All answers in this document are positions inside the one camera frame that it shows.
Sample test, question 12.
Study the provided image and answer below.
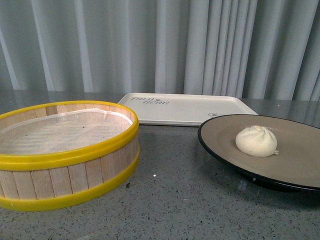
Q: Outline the white steamed bun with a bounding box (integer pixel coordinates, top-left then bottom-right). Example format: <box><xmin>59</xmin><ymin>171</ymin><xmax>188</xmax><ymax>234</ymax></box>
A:
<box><xmin>235</xmin><ymin>125</ymin><xmax>279</xmax><ymax>157</ymax></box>

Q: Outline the tan plate with black rim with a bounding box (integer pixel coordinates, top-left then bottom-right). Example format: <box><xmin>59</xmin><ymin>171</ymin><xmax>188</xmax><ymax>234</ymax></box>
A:
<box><xmin>197</xmin><ymin>114</ymin><xmax>320</xmax><ymax>192</ymax></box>

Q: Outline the white rectangular tray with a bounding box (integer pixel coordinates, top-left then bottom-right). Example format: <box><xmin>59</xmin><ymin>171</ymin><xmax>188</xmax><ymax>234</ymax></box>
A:
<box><xmin>118</xmin><ymin>93</ymin><xmax>257</xmax><ymax>127</ymax></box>

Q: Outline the white steamer cloth liner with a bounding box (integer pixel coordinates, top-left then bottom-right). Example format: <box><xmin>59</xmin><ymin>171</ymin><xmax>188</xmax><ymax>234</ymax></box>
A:
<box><xmin>0</xmin><ymin>108</ymin><xmax>133</xmax><ymax>155</ymax></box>

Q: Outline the bamboo steamer with yellow rims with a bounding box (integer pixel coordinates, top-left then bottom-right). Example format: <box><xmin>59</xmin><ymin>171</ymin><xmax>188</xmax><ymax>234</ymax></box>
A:
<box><xmin>0</xmin><ymin>100</ymin><xmax>140</xmax><ymax>211</ymax></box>

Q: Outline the grey curtain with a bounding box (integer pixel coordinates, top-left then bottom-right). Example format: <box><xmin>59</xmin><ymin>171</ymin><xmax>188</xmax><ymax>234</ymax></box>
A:
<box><xmin>0</xmin><ymin>0</ymin><xmax>320</xmax><ymax>101</ymax></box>

